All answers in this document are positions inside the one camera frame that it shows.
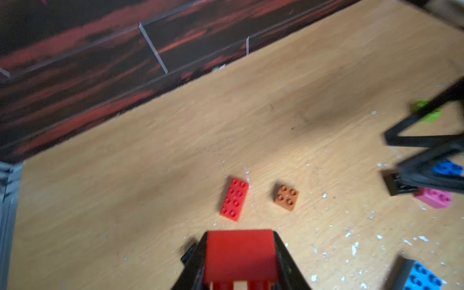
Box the green 2x2 lego brick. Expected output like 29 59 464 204
411 100 442 123

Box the red 2x4 lego brick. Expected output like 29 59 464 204
220 178 250 222

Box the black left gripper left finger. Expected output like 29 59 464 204
171 232 209 290

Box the black 2x2 lego brick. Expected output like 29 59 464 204
383 173 419 196

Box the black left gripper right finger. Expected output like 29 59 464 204
273 231 311 290

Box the dark blue lego brick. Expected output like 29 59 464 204
432 159 464 176

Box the pink lego brick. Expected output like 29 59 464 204
414 188 452 209

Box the brown 2x2 lego brick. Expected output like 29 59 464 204
274 185 299 211

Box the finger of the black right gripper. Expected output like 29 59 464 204
384 77 464 148
396 145 464 194

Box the light blue lego plate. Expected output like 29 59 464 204
392 259 444 290

